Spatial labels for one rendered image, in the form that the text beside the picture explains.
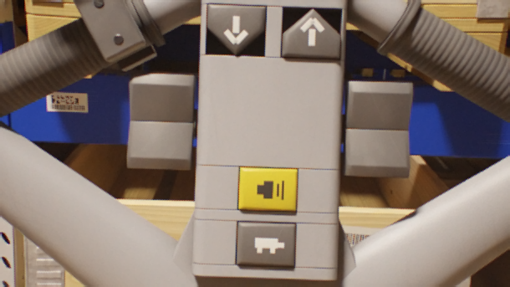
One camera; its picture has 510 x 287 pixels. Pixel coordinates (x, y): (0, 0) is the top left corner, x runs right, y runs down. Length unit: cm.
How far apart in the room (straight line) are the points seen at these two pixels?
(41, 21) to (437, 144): 73
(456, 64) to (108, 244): 25
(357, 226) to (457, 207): 76
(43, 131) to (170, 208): 27
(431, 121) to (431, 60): 80
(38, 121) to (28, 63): 81
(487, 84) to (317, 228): 14
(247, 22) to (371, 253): 17
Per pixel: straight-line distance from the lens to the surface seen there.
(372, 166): 41
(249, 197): 39
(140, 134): 41
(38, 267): 126
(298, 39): 40
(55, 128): 123
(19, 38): 140
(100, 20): 40
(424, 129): 123
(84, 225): 42
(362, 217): 118
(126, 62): 45
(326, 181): 40
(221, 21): 40
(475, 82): 43
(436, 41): 43
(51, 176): 43
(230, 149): 39
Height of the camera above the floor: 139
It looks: 16 degrees down
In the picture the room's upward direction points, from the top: 2 degrees clockwise
